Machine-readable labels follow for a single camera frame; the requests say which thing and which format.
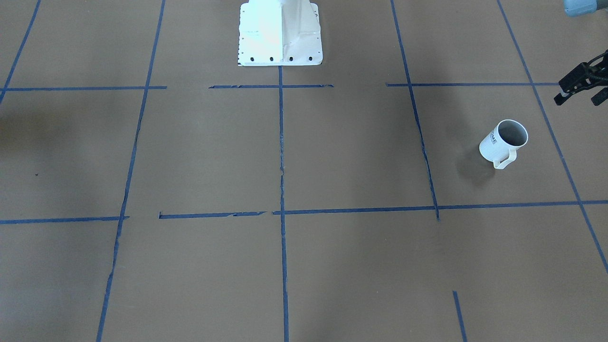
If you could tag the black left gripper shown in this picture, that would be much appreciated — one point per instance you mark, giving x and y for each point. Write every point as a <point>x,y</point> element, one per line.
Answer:
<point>582,79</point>

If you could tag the white ribbed HOME mug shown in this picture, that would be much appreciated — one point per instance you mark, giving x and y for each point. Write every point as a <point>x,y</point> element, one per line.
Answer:
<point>500,146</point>

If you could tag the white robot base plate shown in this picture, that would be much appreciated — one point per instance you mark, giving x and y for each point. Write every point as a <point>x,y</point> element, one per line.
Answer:
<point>279,33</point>

